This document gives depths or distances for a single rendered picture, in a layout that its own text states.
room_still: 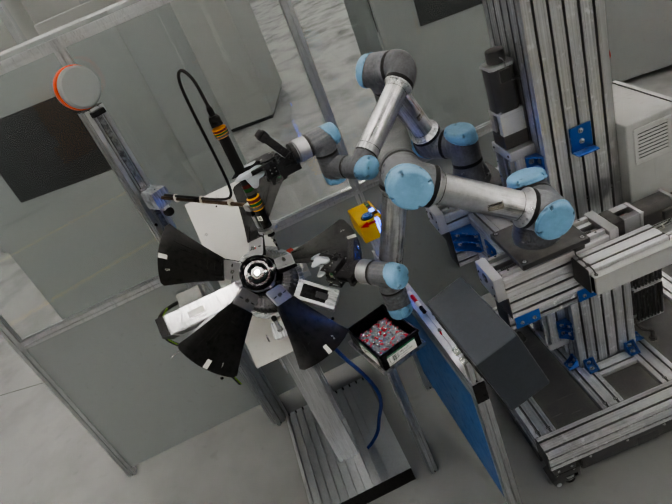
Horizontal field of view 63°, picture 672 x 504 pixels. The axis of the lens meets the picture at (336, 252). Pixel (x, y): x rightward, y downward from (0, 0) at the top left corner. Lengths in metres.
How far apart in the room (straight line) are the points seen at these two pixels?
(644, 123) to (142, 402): 2.52
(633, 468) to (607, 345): 0.47
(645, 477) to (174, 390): 2.13
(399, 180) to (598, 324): 1.25
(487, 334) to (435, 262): 1.74
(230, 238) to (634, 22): 4.05
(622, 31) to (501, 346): 4.33
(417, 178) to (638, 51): 4.16
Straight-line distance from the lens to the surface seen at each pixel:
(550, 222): 1.60
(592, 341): 2.46
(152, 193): 2.24
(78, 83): 2.25
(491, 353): 1.22
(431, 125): 2.18
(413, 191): 1.43
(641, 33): 5.40
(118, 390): 3.02
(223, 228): 2.16
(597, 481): 2.49
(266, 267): 1.82
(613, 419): 2.36
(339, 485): 2.60
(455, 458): 2.61
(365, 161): 1.69
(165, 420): 3.16
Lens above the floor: 2.10
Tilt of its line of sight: 30 degrees down
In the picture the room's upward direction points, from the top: 23 degrees counter-clockwise
